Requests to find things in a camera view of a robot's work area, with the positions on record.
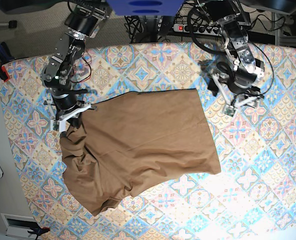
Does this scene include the white box with dark window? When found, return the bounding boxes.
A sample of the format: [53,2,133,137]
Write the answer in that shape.
[1,213,39,240]

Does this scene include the brown t-shirt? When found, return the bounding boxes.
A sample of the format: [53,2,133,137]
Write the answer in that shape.
[60,89,221,216]

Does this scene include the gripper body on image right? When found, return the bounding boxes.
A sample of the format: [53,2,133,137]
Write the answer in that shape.
[208,67,264,117]

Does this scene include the white power strip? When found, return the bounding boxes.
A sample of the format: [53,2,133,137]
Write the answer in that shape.
[172,23,220,36]

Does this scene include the red and black clamp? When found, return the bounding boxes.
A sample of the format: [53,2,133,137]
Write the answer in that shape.
[0,62,10,82]

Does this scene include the black orange clamp bottom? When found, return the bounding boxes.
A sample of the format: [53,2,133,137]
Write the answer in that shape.
[27,223,51,240]

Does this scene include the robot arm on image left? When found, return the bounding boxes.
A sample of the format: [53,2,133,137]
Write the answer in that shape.
[40,0,110,132]

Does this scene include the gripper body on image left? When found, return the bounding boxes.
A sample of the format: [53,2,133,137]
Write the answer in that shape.
[44,92,97,132]

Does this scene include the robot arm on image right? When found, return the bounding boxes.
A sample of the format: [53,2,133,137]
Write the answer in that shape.
[187,0,265,117]

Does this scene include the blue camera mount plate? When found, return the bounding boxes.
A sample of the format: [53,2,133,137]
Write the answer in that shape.
[107,0,184,16]

